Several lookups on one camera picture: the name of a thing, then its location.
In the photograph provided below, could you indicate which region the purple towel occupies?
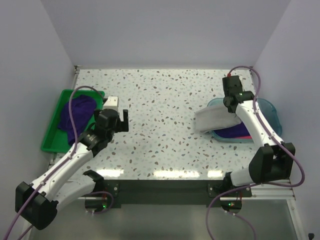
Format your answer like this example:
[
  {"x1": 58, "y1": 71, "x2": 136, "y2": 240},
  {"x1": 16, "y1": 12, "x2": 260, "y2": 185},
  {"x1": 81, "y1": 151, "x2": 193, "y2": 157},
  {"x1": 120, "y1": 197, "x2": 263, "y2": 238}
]
[
  {"x1": 213, "y1": 122, "x2": 250, "y2": 139},
  {"x1": 57, "y1": 94, "x2": 97, "y2": 146}
]

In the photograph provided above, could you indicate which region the grey white towel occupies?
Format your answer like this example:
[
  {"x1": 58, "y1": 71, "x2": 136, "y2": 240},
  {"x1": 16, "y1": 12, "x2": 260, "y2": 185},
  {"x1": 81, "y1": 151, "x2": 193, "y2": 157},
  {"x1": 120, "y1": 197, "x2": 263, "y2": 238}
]
[{"x1": 195, "y1": 103, "x2": 242, "y2": 133}]

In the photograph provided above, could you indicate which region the pink towel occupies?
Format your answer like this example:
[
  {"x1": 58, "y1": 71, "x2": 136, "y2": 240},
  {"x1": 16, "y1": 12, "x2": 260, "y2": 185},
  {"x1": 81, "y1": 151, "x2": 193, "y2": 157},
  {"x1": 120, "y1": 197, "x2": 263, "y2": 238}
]
[{"x1": 238, "y1": 135, "x2": 252, "y2": 140}]

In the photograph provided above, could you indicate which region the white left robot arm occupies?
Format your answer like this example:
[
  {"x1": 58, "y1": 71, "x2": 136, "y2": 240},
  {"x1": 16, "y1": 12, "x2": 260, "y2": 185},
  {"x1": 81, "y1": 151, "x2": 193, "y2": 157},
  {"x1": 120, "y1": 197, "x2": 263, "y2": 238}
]
[{"x1": 15, "y1": 108, "x2": 129, "y2": 230}]

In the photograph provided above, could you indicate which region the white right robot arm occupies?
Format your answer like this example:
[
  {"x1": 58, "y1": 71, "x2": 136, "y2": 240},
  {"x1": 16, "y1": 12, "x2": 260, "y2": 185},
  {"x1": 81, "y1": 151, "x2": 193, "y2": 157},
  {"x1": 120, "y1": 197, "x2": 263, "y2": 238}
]
[{"x1": 219, "y1": 75, "x2": 296, "y2": 197}]

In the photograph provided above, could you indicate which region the teal transparent plastic tray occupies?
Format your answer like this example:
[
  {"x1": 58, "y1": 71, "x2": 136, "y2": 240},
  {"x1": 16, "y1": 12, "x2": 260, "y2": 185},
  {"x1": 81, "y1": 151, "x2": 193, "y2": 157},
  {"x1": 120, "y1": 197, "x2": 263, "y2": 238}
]
[{"x1": 209, "y1": 98, "x2": 283, "y2": 143}]

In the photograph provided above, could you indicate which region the green plastic bin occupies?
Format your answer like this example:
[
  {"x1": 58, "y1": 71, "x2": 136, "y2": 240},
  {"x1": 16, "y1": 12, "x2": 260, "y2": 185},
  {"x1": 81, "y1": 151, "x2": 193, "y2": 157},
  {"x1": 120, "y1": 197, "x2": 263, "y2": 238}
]
[{"x1": 40, "y1": 89, "x2": 105, "y2": 153}]

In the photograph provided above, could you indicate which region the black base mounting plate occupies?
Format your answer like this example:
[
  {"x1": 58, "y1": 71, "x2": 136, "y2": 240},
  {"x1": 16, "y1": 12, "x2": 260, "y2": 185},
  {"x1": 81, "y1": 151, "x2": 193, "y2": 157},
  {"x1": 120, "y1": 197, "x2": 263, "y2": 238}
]
[{"x1": 74, "y1": 179, "x2": 253, "y2": 209}]

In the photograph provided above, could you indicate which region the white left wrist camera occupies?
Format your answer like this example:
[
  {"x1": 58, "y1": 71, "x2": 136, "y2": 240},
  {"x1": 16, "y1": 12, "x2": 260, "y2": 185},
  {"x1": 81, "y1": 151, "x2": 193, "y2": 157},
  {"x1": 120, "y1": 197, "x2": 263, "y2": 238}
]
[{"x1": 102, "y1": 96, "x2": 119, "y2": 111}]

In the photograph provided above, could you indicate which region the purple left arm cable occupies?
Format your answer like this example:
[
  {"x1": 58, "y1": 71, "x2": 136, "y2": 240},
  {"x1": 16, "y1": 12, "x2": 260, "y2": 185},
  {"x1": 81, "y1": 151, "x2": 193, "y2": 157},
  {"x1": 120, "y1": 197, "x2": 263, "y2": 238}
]
[{"x1": 1, "y1": 86, "x2": 106, "y2": 240}]

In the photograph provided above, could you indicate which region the aluminium frame rail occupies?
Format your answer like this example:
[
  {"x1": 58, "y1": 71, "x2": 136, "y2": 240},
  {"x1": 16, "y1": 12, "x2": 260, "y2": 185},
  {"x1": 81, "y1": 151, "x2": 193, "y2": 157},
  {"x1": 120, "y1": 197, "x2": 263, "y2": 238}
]
[{"x1": 77, "y1": 177, "x2": 293, "y2": 201}]

